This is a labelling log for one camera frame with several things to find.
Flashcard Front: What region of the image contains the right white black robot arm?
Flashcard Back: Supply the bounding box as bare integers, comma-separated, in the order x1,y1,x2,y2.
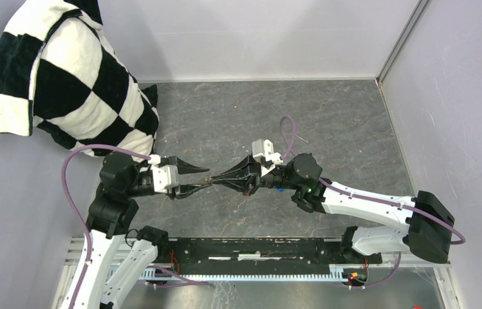
210,153,454,264

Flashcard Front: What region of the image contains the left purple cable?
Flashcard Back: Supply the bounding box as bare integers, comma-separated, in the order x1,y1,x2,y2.
61,144,156,309

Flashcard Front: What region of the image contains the black white checkered cloth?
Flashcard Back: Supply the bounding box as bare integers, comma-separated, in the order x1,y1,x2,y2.
0,1,160,157

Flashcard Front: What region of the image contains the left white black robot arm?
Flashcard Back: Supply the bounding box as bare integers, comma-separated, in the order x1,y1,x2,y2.
61,144,207,308

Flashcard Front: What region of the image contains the aluminium corner profile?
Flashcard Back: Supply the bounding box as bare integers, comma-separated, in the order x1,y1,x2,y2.
375,0,431,87

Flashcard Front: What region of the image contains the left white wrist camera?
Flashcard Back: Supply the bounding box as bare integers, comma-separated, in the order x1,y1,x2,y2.
147,154,180,193

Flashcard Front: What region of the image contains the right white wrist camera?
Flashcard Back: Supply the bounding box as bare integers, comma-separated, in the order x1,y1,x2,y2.
252,138,284,175

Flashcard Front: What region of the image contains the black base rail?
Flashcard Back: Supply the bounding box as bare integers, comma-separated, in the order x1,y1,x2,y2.
154,238,382,275

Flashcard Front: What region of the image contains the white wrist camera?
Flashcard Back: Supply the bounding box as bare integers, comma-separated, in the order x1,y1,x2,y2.
252,138,284,175
147,154,180,193

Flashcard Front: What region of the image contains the white toothed cable duct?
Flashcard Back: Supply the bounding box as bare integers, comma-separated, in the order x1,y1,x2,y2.
138,267,348,283

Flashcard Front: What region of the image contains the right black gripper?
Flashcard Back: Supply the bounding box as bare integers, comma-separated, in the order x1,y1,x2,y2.
210,153,300,197

